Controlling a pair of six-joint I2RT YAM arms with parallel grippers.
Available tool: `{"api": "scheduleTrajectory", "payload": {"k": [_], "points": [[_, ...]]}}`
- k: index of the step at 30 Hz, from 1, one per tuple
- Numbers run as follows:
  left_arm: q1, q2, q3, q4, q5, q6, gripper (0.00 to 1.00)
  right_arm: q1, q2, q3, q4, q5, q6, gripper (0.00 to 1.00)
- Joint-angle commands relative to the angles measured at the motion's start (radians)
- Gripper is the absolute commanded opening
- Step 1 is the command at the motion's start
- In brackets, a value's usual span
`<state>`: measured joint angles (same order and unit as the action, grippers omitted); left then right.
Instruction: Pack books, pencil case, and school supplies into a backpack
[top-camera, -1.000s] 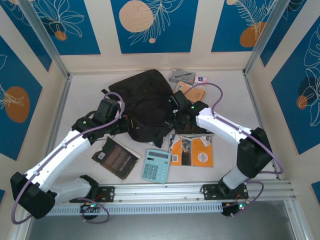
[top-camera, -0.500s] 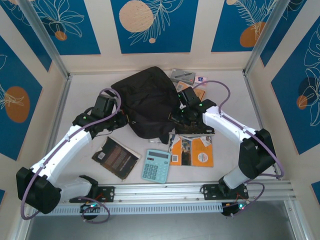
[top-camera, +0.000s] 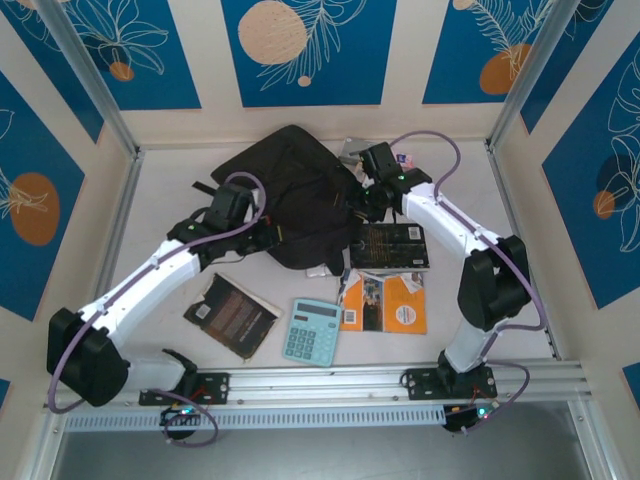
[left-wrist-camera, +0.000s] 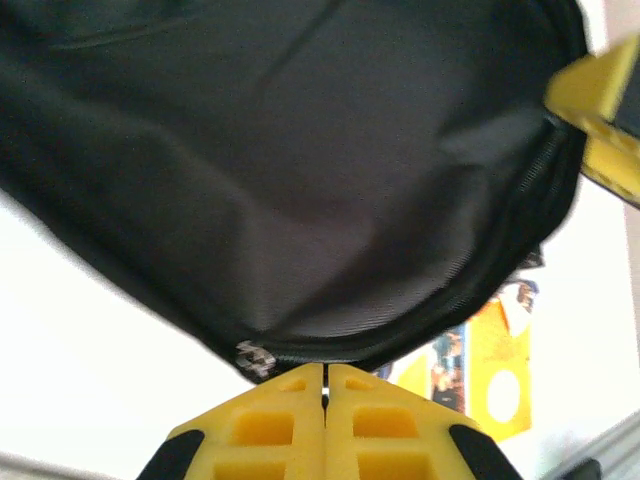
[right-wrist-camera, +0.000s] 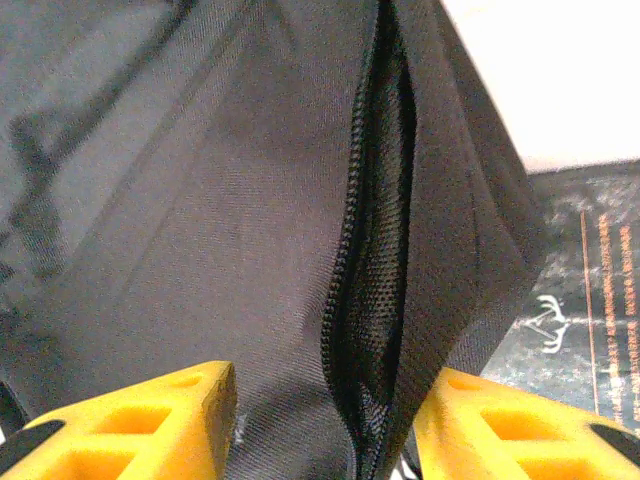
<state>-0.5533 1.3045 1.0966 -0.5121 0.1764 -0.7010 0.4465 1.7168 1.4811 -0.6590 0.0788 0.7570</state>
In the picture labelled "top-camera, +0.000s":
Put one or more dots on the small pink white eraser pack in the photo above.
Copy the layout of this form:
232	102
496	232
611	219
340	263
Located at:
407	160

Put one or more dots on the grey pen box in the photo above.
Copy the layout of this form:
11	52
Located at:
350	149

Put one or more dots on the black book with gold print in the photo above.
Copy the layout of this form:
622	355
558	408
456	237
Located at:
390	247

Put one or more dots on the black fabric backpack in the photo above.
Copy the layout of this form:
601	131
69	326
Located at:
300	190

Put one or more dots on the dark brown worn paperback book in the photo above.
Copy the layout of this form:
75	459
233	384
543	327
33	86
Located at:
230	315

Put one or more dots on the teal desk calculator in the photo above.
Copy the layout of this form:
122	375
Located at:
310	335

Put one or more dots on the orange torn paperback book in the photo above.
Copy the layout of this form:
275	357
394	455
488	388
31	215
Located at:
400	310

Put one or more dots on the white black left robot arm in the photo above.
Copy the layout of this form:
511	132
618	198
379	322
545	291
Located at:
140	285

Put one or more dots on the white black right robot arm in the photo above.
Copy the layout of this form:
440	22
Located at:
450	220

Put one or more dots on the small controller circuit board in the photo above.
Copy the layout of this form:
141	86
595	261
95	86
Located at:
175	417
457	420

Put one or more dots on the aluminium table edge rail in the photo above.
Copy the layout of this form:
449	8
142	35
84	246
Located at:
122	210
502	190

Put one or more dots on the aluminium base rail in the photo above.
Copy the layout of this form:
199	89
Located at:
310	385

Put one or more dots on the aluminium frame post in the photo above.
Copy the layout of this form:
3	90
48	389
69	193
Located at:
92	75
545	60

